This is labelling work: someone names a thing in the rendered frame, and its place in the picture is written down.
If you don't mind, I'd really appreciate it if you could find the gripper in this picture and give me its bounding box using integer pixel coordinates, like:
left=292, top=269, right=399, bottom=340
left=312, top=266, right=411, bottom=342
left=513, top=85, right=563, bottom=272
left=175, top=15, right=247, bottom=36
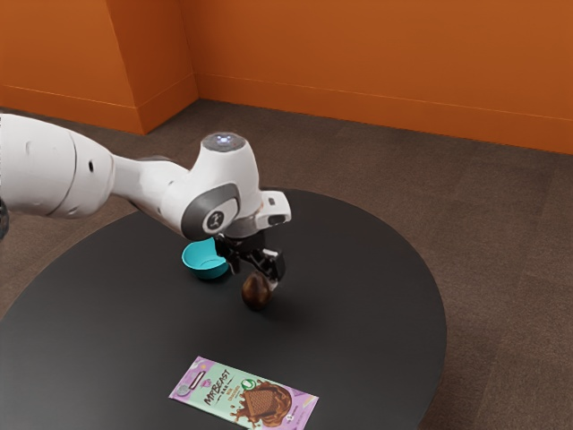
left=215, top=228, right=287, bottom=292

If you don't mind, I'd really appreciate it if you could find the teal bowl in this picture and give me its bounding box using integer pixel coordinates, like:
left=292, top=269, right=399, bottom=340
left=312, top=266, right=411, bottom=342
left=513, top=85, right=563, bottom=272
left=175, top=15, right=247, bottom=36
left=181, top=236, right=232, bottom=282

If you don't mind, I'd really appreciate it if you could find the chocolate bar in wrapper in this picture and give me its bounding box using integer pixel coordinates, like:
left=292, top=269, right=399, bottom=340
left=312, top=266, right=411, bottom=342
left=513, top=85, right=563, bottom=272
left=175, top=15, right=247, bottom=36
left=168, top=356, right=320, bottom=430

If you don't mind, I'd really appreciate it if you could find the dark brown avocado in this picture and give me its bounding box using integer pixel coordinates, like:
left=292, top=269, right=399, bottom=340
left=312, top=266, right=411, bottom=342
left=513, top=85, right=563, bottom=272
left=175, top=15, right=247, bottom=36
left=241, top=271, right=272, bottom=312

